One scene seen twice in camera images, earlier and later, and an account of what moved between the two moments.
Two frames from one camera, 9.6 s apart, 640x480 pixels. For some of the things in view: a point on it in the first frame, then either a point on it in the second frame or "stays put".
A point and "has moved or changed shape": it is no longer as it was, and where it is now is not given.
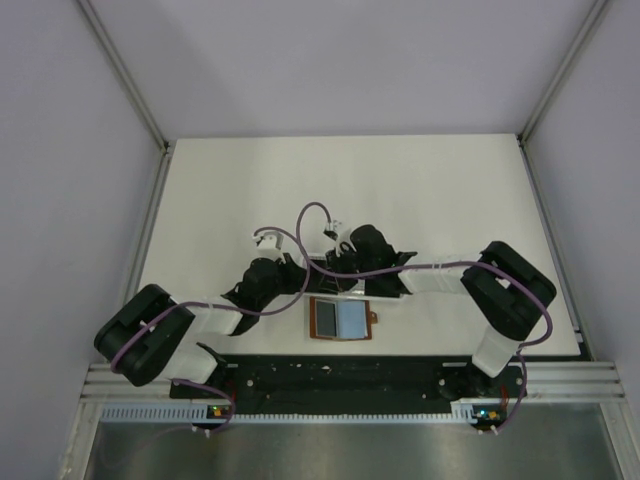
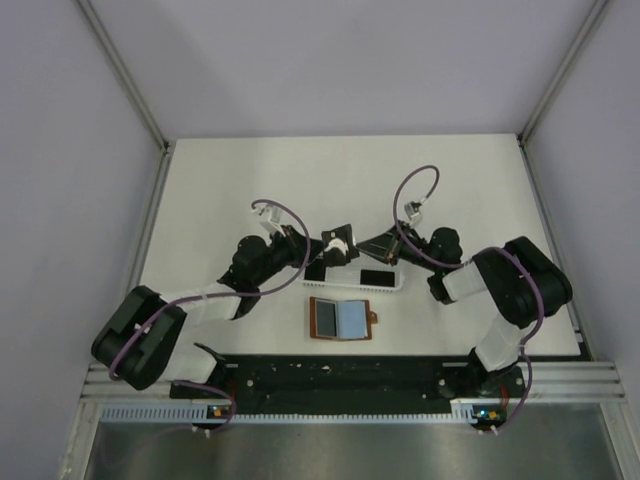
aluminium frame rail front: (581, 381) stays put
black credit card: (329, 284) has moved or changed shape
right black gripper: (336, 257) to (381, 247)
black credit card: (326, 319) stays put
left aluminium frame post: (124, 75) stays put
